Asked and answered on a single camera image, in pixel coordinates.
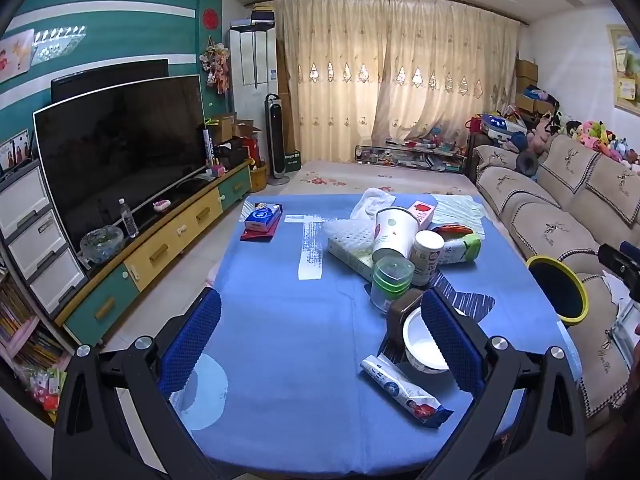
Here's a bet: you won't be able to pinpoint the cardboard boxes stack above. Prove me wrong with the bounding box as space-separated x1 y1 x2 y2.
515 60 559 115

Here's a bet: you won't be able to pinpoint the framed landscape painting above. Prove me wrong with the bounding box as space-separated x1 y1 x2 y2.
608 25 640 116

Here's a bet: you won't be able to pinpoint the white bowl brown sleeve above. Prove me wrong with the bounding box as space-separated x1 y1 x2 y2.
380 288 449 375

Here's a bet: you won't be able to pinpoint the glass ashtray bowl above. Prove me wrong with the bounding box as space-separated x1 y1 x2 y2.
80 226 125 264

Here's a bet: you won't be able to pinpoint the white standing air conditioner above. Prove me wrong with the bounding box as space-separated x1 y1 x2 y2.
229 20 278 162

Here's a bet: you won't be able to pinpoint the blue tablecloth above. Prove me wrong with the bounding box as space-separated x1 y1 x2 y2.
169 192 584 478

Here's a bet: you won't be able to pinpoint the pink strawberry milk carton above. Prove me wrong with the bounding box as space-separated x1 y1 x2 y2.
408 200 436 231

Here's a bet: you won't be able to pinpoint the black tower fan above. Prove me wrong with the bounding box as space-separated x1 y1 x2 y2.
265 93 288 185

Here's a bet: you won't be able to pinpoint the red flat packet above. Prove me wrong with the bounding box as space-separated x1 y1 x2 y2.
240 218 280 243

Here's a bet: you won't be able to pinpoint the blue tissue pack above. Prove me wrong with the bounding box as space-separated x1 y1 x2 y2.
244 203 282 233

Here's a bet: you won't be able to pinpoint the black flat television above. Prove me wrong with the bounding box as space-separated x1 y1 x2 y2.
34 75 205 247

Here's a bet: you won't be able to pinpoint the cream patterned curtains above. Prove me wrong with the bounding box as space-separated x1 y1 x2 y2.
271 0 522 162

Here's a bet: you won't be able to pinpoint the yellow rimmed black trash bin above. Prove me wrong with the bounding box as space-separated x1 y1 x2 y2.
526 256 589 326

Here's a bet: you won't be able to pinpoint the white towel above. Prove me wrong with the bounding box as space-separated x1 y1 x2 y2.
349 188 396 221

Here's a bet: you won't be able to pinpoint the green lidded plastic jar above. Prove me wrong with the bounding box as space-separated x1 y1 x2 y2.
370 256 414 313

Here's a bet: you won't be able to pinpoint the low shelf of books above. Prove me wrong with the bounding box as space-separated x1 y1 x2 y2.
354 139 466 174

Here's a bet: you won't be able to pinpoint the white plastic tray box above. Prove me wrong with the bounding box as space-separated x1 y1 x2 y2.
323 219 374 282

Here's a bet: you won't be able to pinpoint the green white milk carton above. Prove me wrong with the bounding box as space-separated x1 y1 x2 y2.
433 224 483 266

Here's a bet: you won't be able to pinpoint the yellow green tv cabinet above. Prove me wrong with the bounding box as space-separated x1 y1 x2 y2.
54 162 250 344

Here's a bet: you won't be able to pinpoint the white paper cup pink leaf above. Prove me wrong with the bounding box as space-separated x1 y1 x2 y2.
372 207 420 262

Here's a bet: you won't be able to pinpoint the floral floor mat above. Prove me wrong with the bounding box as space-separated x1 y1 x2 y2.
279 160 480 195

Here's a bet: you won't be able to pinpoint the pile of plush toys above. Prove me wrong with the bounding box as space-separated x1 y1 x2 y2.
464 84 639 179

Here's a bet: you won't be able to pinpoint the clear water bottle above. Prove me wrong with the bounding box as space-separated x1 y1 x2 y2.
118 197 139 238

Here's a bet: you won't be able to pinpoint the beige sofa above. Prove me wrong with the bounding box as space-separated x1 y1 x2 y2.
473 136 639 432

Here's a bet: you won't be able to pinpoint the blue white snack wrapper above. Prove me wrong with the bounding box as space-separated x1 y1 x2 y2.
360 354 454 429

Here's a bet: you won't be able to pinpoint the white yogurt cup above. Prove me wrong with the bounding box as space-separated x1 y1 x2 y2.
409 230 445 287

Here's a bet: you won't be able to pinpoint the white plastic drawer unit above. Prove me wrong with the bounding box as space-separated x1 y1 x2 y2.
1 160 87 318

